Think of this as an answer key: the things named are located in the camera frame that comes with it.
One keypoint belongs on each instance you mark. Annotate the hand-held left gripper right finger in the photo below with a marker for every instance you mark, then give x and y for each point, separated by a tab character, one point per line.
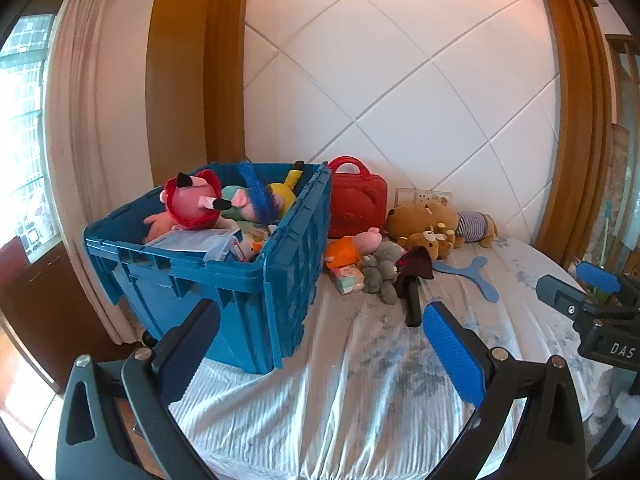
452	355

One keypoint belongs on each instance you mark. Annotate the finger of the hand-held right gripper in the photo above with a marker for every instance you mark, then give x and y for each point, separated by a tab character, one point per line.
557	292
597	276

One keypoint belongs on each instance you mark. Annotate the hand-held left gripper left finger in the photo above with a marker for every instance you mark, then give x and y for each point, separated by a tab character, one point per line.
186	360

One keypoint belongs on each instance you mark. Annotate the blue plastic crate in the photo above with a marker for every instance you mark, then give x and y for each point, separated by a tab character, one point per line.
240	310

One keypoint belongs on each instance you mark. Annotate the dark maroon plush toy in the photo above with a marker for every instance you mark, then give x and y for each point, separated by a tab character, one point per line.
412	265

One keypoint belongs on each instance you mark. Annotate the grey plush bear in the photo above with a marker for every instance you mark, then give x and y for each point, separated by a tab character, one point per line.
382	270

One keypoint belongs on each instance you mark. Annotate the small tan bear plush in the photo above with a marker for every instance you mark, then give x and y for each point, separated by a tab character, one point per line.
427	245

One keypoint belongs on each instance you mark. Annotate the pink pig plush orange dress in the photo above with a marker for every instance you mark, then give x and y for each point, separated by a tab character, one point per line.
345	250

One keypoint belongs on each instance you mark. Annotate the white fluffy cloth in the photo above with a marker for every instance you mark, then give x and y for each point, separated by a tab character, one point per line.
627	407

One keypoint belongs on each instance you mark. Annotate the blue boomerang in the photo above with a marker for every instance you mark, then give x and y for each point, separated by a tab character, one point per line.
470	270

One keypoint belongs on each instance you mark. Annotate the white floral bed sheet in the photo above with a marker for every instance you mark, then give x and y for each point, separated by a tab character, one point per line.
350	385

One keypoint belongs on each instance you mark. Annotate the pastel tissue pack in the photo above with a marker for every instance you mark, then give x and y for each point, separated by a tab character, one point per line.
350	279

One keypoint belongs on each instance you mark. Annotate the brown bear plush striped shirt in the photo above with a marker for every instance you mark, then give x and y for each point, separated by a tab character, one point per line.
420	217

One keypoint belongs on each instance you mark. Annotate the pink plush with red hat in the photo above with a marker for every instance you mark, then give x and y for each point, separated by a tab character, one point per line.
185	205

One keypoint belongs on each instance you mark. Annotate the dark wooden cabinet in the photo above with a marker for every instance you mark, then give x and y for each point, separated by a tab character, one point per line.
35	300

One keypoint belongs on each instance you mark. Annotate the green and pink plush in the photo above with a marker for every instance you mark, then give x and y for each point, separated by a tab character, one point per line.
235	199

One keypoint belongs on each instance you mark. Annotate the blue fuzzy plush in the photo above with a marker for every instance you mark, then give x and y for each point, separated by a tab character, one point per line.
260	200

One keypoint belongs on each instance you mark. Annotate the red handbag case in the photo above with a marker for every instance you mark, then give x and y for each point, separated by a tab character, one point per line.
357	205

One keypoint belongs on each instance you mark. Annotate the wooden glass-door wardrobe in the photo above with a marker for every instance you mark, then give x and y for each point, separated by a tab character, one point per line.
625	85

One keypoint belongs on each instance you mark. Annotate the yellow plush toy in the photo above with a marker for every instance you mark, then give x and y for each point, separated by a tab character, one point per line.
282	185

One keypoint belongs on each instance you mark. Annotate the beige curtain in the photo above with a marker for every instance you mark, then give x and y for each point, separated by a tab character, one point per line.
100	160

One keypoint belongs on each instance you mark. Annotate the window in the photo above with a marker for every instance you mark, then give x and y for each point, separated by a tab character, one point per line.
25	135

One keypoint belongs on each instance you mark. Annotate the wooden wall panel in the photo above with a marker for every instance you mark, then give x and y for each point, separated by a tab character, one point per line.
200	85
575	135

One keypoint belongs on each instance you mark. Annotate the white wall socket plate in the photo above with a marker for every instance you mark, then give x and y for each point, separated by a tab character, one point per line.
415	195

